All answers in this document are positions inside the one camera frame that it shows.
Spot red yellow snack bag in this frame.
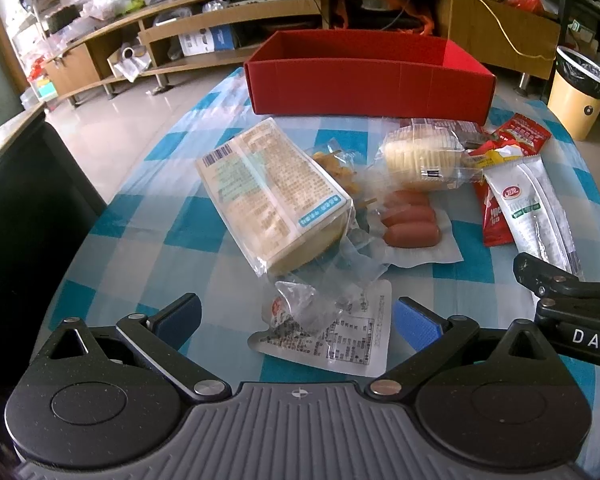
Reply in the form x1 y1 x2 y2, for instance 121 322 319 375
469 139 524 247

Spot white pouch with text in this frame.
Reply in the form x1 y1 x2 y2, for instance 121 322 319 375
248 280 392 377

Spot white long snack pack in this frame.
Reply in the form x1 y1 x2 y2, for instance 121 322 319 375
483 155 582 278

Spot vacuum packed sausages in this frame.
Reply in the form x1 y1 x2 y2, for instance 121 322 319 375
358 190 464 269

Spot red ketchup style packet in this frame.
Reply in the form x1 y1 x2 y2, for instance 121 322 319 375
494 113 552 156

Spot round white cake package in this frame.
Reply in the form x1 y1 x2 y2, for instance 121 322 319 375
375 124 481 192

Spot beige bread package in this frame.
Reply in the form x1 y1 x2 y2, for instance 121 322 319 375
196 118 353 276

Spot waffle snack bag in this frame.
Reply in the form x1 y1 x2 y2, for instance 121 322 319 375
308 138 377 210

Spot yellow trash bin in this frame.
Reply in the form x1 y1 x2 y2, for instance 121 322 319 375
547 46 600 141

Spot black chair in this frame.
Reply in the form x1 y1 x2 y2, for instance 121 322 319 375
0 104 109 411

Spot wooden tv stand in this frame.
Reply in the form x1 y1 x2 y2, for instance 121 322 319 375
42 0 560 99

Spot orange plastic bag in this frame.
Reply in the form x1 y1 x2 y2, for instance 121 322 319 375
330 0 436 36

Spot red cardboard box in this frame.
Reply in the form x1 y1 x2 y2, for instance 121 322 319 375
245 29 496 125

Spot blue white appliance box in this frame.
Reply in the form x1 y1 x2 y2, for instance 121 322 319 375
178 25 238 56

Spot yellow cable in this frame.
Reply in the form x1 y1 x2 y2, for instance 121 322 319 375
412 0 560 64

